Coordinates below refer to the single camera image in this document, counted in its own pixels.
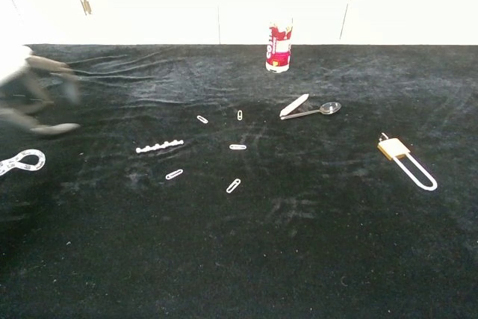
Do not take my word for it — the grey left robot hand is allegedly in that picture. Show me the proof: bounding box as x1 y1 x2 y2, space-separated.
0 54 82 137

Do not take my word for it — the white beaded strip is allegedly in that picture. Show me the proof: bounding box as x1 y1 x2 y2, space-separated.
135 139 185 155

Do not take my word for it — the red label drink bottle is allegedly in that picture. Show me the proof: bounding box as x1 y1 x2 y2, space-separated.
265 16 294 74

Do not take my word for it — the white pointed stick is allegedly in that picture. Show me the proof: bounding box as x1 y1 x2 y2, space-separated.
279 93 310 118

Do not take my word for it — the black velvet table cloth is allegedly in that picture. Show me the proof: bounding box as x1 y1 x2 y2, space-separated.
0 43 478 319

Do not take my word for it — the small metal spoon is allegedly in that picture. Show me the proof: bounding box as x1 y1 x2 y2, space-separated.
280 101 342 121

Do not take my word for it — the brass long shackle padlock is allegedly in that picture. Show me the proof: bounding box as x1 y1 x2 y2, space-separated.
376 132 438 192

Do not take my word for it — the silver metal chain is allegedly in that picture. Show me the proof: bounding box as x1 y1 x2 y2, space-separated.
0 149 46 177

